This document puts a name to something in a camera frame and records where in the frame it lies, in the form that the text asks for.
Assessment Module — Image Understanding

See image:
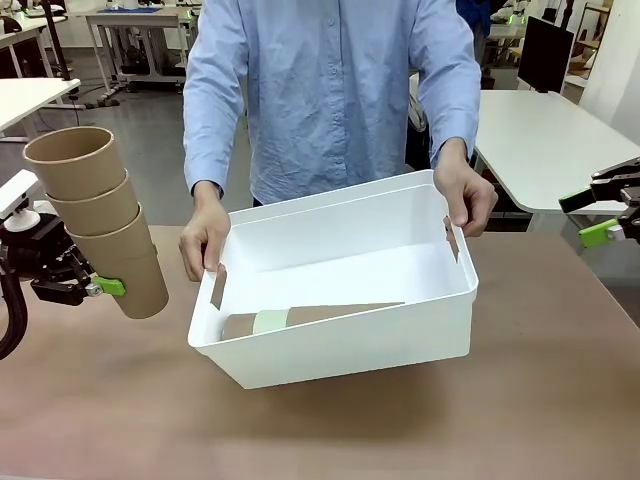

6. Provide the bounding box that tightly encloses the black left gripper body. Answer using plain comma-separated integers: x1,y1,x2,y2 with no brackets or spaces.
0,214,76,276

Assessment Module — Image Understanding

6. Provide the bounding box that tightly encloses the brown paper cup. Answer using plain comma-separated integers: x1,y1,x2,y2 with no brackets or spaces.
65,204,170,320
44,169,141,236
284,301,406,326
23,126,127,201
221,312,259,344

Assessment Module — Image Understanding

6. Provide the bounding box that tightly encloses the pale green cup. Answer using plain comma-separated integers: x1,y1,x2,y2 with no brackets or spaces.
252,309,289,335

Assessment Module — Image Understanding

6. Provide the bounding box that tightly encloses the white plastic basket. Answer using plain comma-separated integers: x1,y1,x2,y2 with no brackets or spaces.
187,168,480,391

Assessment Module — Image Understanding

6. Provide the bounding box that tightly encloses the person's right forearm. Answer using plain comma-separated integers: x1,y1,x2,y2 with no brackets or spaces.
182,84,246,202

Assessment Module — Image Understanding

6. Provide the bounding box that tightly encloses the person's left forearm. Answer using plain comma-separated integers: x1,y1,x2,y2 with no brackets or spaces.
419,64,484,169

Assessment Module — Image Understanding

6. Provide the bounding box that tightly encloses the person's left hand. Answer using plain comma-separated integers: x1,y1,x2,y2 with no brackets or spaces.
433,162,499,236

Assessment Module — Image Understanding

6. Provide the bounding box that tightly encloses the person's right hand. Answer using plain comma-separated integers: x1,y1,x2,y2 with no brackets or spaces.
178,199,231,284

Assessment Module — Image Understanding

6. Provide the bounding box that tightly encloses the white table with rounded corner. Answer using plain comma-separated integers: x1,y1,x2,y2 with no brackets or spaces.
472,88,640,234

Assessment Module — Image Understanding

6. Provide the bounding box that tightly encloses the brown cardboard box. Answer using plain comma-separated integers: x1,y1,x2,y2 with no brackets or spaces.
569,29,601,71

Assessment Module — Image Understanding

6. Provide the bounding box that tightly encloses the white side table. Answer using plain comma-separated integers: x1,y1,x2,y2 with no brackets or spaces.
0,78,82,139

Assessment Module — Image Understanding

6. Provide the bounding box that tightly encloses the black monitor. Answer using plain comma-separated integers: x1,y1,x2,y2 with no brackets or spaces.
517,15,575,95

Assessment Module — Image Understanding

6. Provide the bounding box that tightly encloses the black chair with clothes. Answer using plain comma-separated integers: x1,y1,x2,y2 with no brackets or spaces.
405,74,432,171

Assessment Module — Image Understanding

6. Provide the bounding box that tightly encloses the black stand pole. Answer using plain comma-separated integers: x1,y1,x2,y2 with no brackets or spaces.
42,0,72,81

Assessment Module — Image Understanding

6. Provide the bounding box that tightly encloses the dark blue garment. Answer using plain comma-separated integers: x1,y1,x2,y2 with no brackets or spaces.
462,0,489,56

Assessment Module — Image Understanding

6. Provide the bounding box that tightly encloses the white background desk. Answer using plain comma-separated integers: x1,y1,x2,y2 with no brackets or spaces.
0,14,69,79

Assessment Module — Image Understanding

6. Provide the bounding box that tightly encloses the person in light blue shirt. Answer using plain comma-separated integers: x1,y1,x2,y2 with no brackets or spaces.
182,0,484,206

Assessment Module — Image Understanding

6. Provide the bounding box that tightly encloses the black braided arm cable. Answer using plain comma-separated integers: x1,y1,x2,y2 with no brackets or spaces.
0,272,26,361

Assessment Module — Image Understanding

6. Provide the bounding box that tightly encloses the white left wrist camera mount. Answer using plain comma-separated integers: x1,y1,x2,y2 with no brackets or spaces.
0,169,42,232

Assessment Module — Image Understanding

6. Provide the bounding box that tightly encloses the grey frame workbench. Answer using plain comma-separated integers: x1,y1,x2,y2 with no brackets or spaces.
84,7,201,101

